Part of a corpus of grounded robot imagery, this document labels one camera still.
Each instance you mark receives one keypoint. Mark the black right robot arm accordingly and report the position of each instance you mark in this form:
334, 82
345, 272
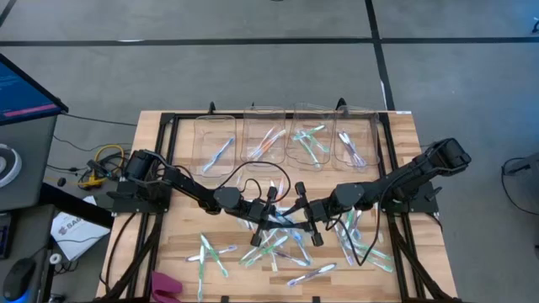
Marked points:
404, 177

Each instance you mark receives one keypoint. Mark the black computer mouse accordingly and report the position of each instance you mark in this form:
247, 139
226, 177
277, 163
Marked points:
19, 278

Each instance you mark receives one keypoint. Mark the computer monitor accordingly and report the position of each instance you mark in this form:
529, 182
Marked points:
21, 97

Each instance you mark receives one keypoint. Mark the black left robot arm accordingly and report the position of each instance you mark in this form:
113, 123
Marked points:
189, 187

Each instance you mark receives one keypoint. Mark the white printed booklet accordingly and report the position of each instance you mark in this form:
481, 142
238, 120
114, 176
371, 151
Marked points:
78, 235

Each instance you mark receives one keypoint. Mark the white tape roll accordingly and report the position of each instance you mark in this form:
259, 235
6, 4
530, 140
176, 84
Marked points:
51, 258

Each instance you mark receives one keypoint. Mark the black desk beam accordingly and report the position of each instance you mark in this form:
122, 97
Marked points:
76, 206

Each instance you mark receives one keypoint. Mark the black knob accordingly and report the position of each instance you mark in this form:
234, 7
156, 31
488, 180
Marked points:
62, 182

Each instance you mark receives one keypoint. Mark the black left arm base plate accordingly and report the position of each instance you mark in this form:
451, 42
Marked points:
126, 206

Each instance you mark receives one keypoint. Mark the clear plastic bin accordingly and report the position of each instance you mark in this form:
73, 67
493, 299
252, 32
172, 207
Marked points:
366, 122
263, 118
311, 115
219, 124

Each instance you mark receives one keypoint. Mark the magenta cloth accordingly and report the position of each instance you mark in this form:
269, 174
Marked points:
164, 288

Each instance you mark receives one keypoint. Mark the white round device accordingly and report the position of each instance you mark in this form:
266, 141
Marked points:
10, 168

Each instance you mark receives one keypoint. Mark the yellow clamp tool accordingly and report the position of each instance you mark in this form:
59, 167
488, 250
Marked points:
90, 184

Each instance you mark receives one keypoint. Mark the white label strip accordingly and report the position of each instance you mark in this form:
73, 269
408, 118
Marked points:
403, 112

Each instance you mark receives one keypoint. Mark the green toothbrush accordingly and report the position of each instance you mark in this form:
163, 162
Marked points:
309, 131
309, 153
201, 269
322, 148
379, 265
212, 252
375, 252
271, 248
252, 252
349, 219

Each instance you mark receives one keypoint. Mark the black keyboard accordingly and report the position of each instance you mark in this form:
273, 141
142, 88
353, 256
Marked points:
5, 235

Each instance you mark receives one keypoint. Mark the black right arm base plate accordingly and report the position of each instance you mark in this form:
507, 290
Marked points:
421, 206

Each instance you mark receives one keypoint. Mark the grey stand foot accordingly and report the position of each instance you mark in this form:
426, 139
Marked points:
526, 164

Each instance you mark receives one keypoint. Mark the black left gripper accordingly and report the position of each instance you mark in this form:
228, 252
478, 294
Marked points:
257, 210

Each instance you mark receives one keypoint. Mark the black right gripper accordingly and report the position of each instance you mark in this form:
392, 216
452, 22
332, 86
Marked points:
320, 210

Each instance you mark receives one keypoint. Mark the blue toothbrush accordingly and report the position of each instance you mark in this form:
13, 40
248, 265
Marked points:
219, 153
305, 254
278, 219
358, 223

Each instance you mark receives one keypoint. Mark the grey desk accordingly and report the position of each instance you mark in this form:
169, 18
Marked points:
33, 160

